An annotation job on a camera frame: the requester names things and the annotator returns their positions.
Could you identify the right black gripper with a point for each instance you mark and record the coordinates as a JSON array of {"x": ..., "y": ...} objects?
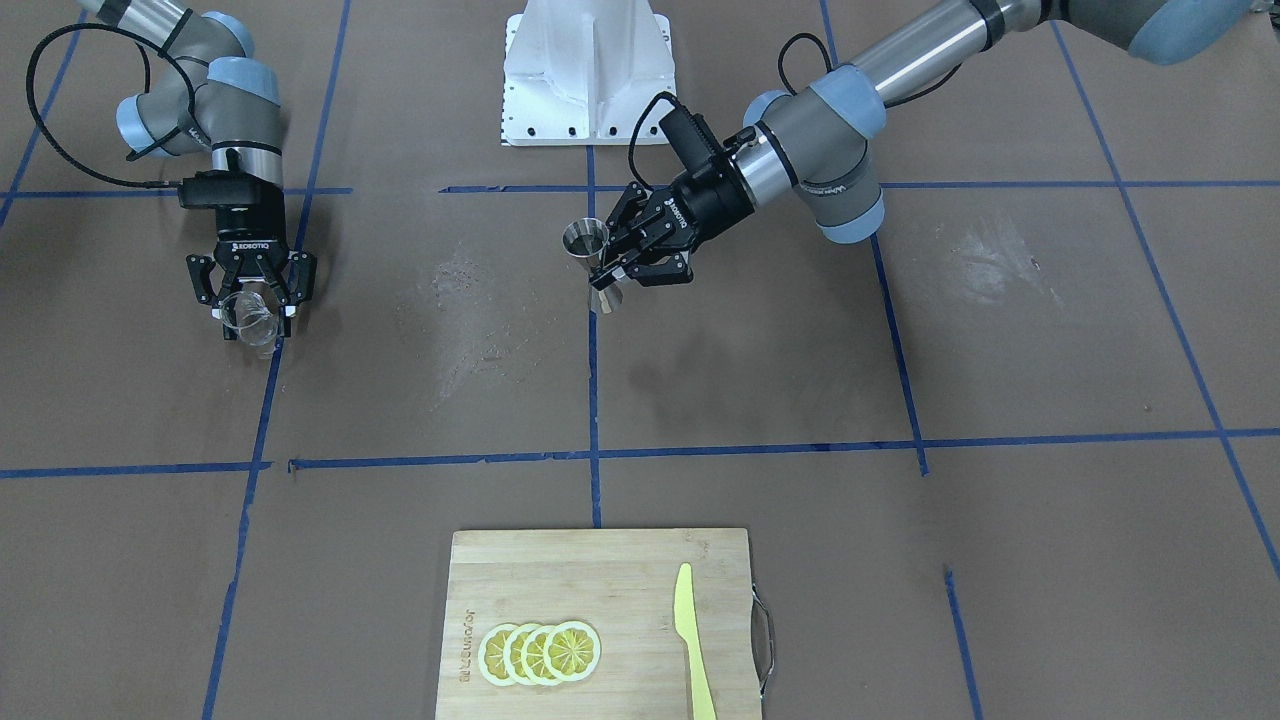
[{"x": 250, "y": 232}]

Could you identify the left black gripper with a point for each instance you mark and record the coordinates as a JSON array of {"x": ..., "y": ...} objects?
[{"x": 702, "y": 205}]

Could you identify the clear glass measuring cup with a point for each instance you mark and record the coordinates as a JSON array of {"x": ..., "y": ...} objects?
[{"x": 252, "y": 320}]

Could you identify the steel jigger shaker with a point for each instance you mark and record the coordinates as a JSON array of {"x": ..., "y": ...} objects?
[{"x": 584, "y": 240}]

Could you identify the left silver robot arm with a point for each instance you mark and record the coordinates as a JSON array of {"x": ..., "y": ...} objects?
[{"x": 816, "y": 141}]

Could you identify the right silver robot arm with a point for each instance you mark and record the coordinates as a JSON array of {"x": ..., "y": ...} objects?
[{"x": 221, "y": 100}]

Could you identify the bamboo cutting board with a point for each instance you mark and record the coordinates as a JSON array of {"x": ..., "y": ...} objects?
[{"x": 620, "y": 581}]

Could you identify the yellow plastic knife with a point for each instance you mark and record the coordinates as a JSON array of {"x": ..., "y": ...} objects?
[{"x": 686, "y": 625}]

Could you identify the lemon slice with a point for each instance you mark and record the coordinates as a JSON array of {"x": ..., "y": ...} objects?
[
  {"x": 532, "y": 657},
  {"x": 513, "y": 654},
  {"x": 572, "y": 651},
  {"x": 493, "y": 655}
]

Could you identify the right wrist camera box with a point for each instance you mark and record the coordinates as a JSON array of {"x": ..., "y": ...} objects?
[{"x": 225, "y": 190}]

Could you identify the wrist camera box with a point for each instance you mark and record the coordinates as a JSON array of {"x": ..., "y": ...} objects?
[
  {"x": 691, "y": 138},
  {"x": 225, "y": 190}
]

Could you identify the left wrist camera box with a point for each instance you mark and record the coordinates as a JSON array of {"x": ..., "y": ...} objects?
[{"x": 691, "y": 138}]

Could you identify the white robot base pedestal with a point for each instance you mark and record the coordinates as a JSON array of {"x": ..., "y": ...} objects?
[{"x": 581, "y": 72}]

